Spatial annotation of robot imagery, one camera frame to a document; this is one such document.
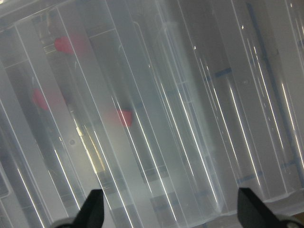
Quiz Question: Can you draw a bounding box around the clear plastic box lid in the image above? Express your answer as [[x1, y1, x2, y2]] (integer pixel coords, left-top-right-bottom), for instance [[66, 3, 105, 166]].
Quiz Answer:
[[0, 0, 304, 228]]

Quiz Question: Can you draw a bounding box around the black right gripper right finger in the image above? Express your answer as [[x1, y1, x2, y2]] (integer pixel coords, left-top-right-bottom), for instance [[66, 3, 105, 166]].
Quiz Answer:
[[237, 188, 278, 228]]

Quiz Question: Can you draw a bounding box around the red block under lid left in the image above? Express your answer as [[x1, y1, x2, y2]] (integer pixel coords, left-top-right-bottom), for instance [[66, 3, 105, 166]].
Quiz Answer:
[[54, 36, 86, 55]]

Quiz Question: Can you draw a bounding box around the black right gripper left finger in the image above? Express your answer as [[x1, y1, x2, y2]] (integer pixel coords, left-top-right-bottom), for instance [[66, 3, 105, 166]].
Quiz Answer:
[[75, 189, 105, 228]]

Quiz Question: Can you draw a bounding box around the red block under lid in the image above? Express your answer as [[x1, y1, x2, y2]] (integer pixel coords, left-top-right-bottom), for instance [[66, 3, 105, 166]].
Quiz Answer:
[[54, 36, 86, 55], [32, 88, 61, 111]]

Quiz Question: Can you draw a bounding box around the red block near box corner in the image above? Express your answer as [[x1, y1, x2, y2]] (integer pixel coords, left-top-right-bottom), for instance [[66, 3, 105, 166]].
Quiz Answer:
[[106, 109, 133, 127]]

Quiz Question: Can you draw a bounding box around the red block under lid centre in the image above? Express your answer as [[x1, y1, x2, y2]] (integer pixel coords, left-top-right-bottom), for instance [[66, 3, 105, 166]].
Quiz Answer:
[[32, 88, 61, 111]]

